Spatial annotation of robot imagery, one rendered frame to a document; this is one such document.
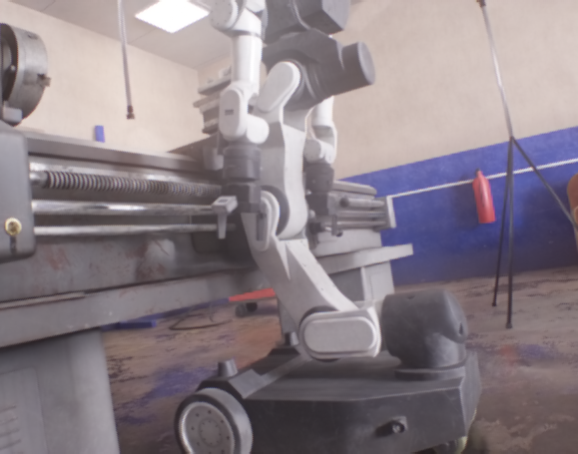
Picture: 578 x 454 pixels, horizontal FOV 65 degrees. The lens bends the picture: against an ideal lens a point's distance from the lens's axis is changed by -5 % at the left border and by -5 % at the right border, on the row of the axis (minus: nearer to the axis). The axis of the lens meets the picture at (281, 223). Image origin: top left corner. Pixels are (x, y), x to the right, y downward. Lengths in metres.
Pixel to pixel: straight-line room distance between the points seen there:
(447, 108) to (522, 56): 0.91
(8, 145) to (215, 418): 0.73
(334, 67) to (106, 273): 0.76
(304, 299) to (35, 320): 0.64
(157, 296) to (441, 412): 0.66
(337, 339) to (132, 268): 0.56
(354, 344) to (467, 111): 4.51
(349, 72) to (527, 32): 4.48
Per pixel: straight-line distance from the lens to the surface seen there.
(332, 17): 1.34
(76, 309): 0.97
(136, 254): 1.31
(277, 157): 1.26
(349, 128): 5.83
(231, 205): 1.05
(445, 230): 5.39
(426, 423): 1.07
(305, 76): 1.26
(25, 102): 1.42
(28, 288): 1.12
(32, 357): 1.04
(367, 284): 2.52
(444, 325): 1.12
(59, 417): 1.08
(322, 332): 1.17
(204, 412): 1.19
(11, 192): 0.94
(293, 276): 1.23
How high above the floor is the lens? 0.48
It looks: 4 degrees up
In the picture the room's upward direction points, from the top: 8 degrees counter-clockwise
